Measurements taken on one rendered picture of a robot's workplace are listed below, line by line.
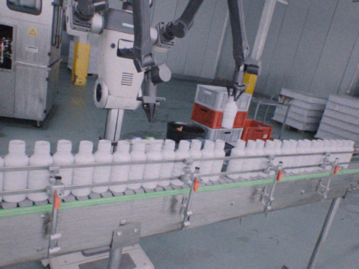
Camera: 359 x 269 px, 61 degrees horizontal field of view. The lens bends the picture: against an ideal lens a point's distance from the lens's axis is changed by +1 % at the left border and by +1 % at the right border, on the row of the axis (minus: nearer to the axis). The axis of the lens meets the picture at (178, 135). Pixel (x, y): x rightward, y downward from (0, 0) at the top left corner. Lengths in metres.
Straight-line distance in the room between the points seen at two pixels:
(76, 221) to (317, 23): 12.80
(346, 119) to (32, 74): 6.27
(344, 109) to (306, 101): 1.01
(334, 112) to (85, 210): 7.17
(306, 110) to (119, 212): 7.47
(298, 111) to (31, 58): 6.30
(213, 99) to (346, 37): 9.49
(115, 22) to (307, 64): 11.89
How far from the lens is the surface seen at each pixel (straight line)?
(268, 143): 1.40
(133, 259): 1.93
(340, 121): 7.72
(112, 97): 1.54
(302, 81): 13.14
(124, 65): 1.52
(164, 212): 1.12
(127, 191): 1.02
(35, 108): 4.68
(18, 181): 0.91
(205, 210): 1.24
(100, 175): 0.96
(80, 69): 8.66
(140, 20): 1.15
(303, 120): 8.28
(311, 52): 13.17
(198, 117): 3.71
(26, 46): 4.56
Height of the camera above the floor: 1.48
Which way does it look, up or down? 16 degrees down
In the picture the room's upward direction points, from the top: 12 degrees clockwise
